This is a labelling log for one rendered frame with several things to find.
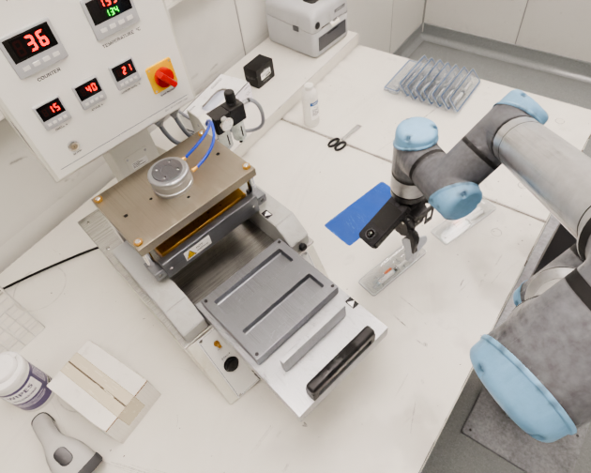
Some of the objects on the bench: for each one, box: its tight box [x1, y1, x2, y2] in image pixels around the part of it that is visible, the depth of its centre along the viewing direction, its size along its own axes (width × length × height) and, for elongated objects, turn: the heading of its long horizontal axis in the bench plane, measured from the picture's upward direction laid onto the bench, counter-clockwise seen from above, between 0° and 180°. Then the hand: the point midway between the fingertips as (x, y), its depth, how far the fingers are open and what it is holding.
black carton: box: [243, 53, 275, 89], centre depth 159 cm, size 6×9×7 cm
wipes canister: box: [0, 351, 54, 412], centre depth 99 cm, size 9×9×15 cm
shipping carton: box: [47, 340, 161, 444], centre depth 99 cm, size 19×13×9 cm
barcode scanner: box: [31, 412, 102, 473], centre depth 93 cm, size 20×8×8 cm, turn 59°
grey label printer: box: [265, 0, 347, 57], centre depth 167 cm, size 25×20×17 cm
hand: (394, 250), depth 108 cm, fingers open, 8 cm apart
